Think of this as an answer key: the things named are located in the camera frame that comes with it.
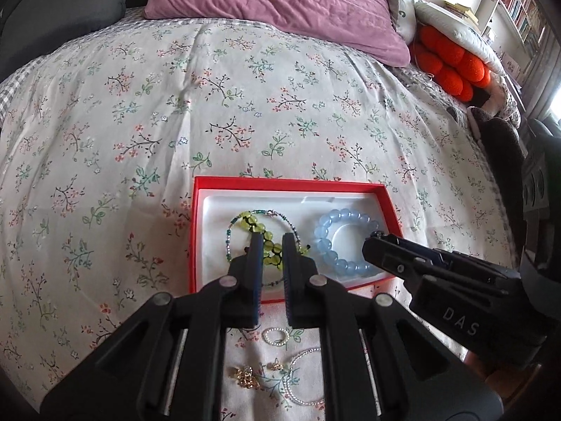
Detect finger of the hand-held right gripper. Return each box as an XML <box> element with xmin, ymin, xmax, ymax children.
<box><xmin>362</xmin><ymin>239</ymin><xmax>484</xmax><ymax>293</ymax></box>
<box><xmin>371</xmin><ymin>232</ymin><xmax>523</xmax><ymax>287</ymax></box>

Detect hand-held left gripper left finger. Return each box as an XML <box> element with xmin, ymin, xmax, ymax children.
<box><xmin>40</xmin><ymin>233</ymin><xmax>264</xmax><ymax>421</ymax></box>

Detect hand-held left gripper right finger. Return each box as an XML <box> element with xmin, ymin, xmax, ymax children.
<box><xmin>282</xmin><ymin>232</ymin><xmax>503</xmax><ymax>421</ymax></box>

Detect small pearl ring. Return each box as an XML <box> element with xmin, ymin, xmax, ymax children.
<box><xmin>262</xmin><ymin>326</ymin><xmax>288</xmax><ymax>347</ymax></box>

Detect red jewelry box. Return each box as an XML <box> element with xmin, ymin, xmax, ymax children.
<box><xmin>189</xmin><ymin>176</ymin><xmax>404</xmax><ymax>305</ymax></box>

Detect gold cluster earring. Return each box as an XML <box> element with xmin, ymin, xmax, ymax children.
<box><xmin>231</xmin><ymin>364</ymin><xmax>262</xmax><ymax>390</ymax></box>

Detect pearl bead bracelet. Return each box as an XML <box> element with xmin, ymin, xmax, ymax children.
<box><xmin>284</xmin><ymin>346</ymin><xmax>327</xmax><ymax>407</ymax></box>

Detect person's right hand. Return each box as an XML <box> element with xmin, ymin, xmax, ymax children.
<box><xmin>465</xmin><ymin>353</ymin><xmax>541</xmax><ymax>399</ymax></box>

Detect dark grey plush cloth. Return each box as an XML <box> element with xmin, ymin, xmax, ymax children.
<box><xmin>466</xmin><ymin>107</ymin><xmax>527</xmax><ymax>186</ymax></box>

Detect orange knitted cushion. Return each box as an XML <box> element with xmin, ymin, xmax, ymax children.
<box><xmin>411</xmin><ymin>24</ymin><xmax>488</xmax><ymax>102</ymax></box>

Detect floral bedsheet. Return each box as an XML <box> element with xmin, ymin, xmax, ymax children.
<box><xmin>0</xmin><ymin>13</ymin><xmax>522</xmax><ymax>421</ymax></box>

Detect stack of books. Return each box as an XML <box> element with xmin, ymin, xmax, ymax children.
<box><xmin>442</xmin><ymin>0</ymin><xmax>481</xmax><ymax>25</ymax></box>

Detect white patterned pillow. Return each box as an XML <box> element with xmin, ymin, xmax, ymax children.
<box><xmin>380</xmin><ymin>0</ymin><xmax>418</xmax><ymax>45</ymax></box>

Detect white bookshelf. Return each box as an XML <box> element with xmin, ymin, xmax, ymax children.
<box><xmin>497</xmin><ymin>0</ymin><xmax>547</xmax><ymax>59</ymax></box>

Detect purple pillow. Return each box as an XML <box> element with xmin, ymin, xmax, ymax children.
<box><xmin>144</xmin><ymin>0</ymin><xmax>412</xmax><ymax>67</ymax></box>

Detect dark grey cushion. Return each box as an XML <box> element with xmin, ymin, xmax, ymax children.
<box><xmin>0</xmin><ymin>0</ymin><xmax>132</xmax><ymax>85</ymax></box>

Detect green bead necklace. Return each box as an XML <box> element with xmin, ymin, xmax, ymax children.
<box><xmin>225</xmin><ymin>209</ymin><xmax>315</xmax><ymax>288</ymax></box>

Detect blue bead bracelet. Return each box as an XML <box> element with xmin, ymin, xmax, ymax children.
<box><xmin>307</xmin><ymin>207</ymin><xmax>392</xmax><ymax>280</ymax></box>

